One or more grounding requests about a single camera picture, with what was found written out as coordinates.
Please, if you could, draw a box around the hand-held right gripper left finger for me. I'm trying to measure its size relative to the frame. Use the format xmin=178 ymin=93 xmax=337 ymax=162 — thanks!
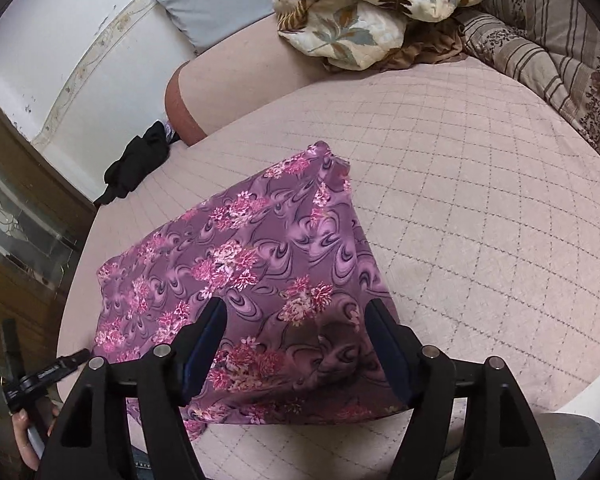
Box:
xmin=40 ymin=297 xmax=228 ymax=480

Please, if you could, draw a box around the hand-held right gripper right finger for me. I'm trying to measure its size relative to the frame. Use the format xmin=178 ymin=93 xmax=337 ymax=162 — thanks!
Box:
xmin=362 ymin=297 xmax=551 ymax=480

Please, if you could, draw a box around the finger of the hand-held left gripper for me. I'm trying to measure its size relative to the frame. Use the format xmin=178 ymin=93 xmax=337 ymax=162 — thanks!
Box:
xmin=55 ymin=350 xmax=91 ymax=376

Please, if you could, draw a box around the purple floral shirt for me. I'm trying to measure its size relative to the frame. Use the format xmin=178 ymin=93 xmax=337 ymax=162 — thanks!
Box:
xmin=91 ymin=140 xmax=416 ymax=443

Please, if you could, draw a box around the person's left hand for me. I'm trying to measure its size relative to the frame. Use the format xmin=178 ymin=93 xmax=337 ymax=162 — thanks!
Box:
xmin=10 ymin=402 xmax=62 ymax=472

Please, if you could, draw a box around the wooden door with glass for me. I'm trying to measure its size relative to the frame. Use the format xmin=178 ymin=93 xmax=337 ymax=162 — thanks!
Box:
xmin=0 ymin=80 xmax=98 ymax=411

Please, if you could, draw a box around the pink quilted bed cover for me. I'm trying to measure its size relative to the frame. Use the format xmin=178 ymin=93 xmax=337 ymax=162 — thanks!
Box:
xmin=55 ymin=52 xmax=600 ymax=480

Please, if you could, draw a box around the black cloth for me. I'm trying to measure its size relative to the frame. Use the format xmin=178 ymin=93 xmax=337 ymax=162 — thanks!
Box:
xmin=92 ymin=121 xmax=172 ymax=207

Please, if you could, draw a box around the grey cloth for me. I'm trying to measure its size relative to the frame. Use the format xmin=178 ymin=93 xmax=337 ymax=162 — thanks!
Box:
xmin=537 ymin=407 xmax=600 ymax=480

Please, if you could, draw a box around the pink bolster with brown end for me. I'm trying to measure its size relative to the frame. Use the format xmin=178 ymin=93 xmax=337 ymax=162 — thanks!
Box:
xmin=164 ymin=10 xmax=331 ymax=147

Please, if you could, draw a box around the brown cloth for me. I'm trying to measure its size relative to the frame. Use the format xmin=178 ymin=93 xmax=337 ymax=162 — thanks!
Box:
xmin=380 ymin=22 xmax=467 ymax=68

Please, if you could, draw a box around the striped floral quilt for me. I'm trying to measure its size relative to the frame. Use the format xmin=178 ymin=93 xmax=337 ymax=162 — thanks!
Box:
xmin=455 ymin=0 xmax=600 ymax=171

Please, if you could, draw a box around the cream floral blanket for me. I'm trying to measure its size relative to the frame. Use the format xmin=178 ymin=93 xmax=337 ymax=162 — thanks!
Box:
xmin=272 ymin=0 xmax=497 ymax=72

